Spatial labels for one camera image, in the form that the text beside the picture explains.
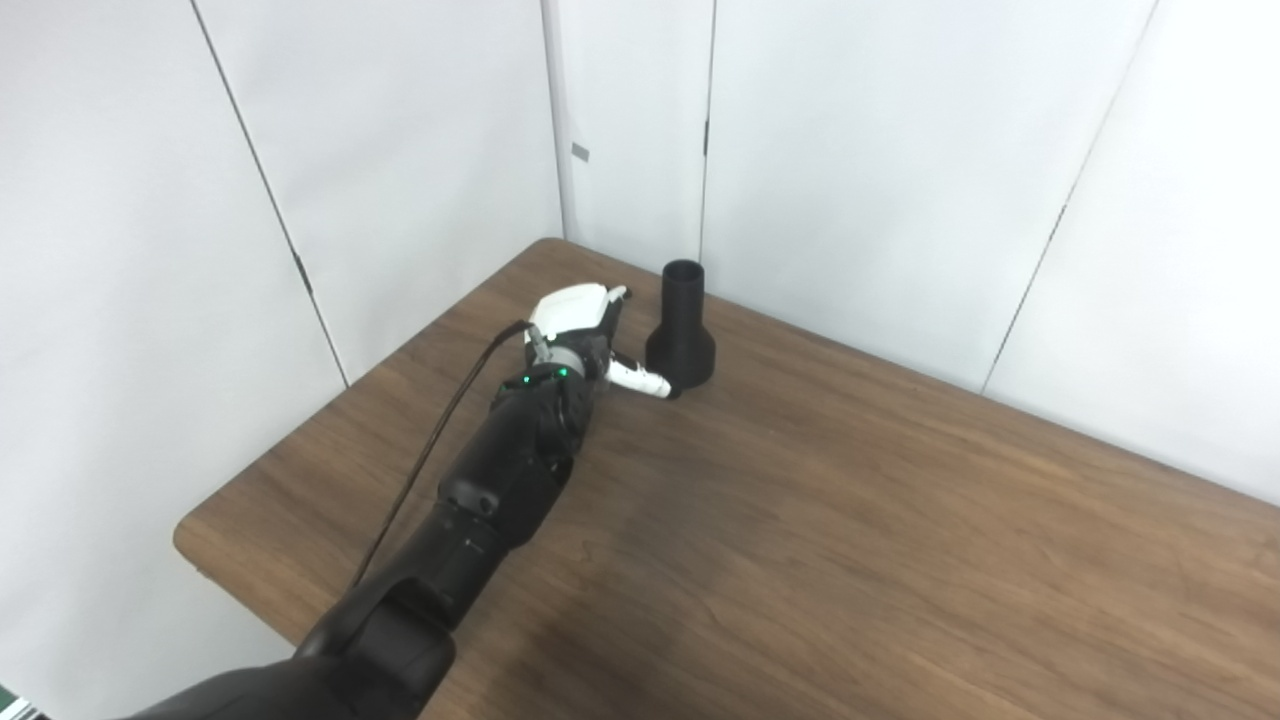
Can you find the black funnel-shaped nozzle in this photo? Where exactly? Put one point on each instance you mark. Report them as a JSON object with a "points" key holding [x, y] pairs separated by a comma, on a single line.
{"points": [[682, 345]]}

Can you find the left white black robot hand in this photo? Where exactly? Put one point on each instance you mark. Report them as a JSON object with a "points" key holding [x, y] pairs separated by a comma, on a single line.
{"points": [[570, 310]]}

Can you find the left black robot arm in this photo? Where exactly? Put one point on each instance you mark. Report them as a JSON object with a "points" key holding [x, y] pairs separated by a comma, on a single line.
{"points": [[500, 470]]}

